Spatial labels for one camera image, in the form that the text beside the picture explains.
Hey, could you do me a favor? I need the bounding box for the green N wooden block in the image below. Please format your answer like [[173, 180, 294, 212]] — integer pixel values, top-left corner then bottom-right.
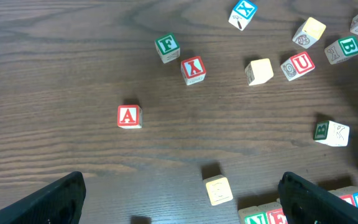
[[238, 206, 269, 224]]

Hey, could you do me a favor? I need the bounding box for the red X wooden block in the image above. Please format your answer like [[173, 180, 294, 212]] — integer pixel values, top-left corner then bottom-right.
[[181, 56, 206, 85]]

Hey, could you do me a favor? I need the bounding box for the blue X wooden block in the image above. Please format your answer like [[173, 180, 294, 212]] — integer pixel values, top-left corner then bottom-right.
[[228, 0, 258, 31]]

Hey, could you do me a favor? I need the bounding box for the yellow O wooden block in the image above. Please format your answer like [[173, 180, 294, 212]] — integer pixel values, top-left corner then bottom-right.
[[244, 58, 273, 86]]

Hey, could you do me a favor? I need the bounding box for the yellow block upper middle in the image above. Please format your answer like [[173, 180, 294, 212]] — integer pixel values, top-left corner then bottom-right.
[[292, 17, 326, 49]]

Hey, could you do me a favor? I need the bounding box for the green F wooden block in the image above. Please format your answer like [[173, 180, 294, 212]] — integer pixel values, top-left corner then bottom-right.
[[154, 33, 180, 63]]

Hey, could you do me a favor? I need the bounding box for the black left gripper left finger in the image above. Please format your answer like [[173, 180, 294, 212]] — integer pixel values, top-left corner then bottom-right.
[[0, 171, 86, 224]]

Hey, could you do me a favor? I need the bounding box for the red U block upper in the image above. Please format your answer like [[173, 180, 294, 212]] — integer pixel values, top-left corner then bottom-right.
[[280, 52, 315, 81]]

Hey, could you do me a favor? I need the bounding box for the yellow G wooden block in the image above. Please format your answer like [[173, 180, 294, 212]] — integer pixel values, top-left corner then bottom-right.
[[203, 175, 233, 206]]

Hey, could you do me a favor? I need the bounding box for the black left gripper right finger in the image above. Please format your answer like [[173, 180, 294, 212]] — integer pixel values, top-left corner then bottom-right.
[[278, 172, 358, 224]]

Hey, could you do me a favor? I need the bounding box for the green B wooden block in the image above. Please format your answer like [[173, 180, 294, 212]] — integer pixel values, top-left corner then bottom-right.
[[324, 36, 358, 65]]

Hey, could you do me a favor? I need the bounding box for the red E wooden block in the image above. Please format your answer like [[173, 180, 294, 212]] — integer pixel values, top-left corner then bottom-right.
[[259, 202, 288, 224]]

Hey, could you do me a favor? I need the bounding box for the red A wooden block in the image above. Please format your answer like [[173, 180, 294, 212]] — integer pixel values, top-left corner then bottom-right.
[[117, 105, 142, 129]]

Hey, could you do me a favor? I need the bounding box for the plain wood top block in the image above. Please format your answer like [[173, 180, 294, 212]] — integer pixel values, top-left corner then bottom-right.
[[313, 120, 350, 147]]

